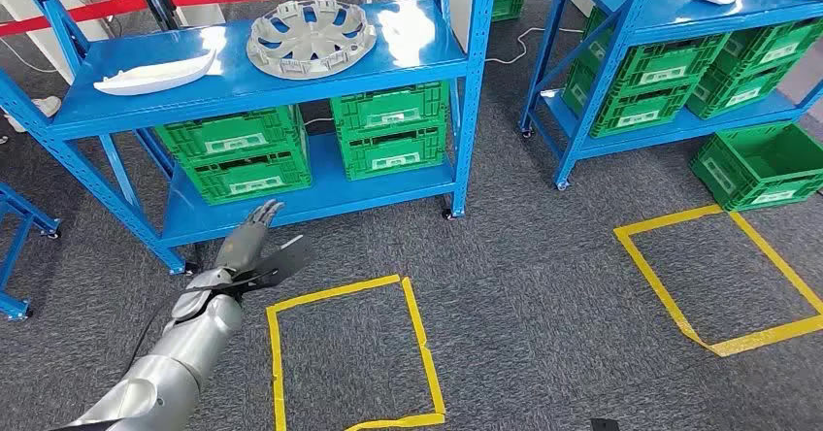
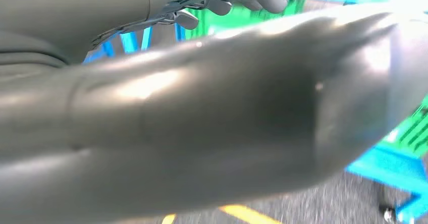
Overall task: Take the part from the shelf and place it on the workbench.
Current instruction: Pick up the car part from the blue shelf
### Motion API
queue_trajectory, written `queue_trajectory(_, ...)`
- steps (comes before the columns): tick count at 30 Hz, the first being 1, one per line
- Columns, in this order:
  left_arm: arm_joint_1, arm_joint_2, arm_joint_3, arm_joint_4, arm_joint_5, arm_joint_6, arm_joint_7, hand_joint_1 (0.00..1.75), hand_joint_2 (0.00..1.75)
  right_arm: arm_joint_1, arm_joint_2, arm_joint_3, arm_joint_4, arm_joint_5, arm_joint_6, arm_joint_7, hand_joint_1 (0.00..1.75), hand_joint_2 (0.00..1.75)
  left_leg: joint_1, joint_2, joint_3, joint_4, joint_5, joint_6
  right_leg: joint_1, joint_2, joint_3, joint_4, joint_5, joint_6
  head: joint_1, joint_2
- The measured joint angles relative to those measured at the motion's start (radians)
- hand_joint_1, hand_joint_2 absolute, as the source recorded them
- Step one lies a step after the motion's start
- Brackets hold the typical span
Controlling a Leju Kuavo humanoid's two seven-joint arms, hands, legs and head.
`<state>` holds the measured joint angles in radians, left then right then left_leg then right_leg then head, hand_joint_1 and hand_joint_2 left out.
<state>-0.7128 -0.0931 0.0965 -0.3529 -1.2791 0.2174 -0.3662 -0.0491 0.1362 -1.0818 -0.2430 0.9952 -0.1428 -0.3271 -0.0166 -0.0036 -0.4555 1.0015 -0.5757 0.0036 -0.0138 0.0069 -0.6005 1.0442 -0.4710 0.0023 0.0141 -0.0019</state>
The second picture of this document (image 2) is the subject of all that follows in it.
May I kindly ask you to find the robot body shell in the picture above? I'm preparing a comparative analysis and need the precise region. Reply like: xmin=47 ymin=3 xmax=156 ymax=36
xmin=0 ymin=3 xmax=428 ymax=224

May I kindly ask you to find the green plastic crate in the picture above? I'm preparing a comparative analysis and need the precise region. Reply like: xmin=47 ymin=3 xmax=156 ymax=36
xmin=185 ymin=0 xmax=306 ymax=40
xmin=381 ymin=95 xmax=428 ymax=158

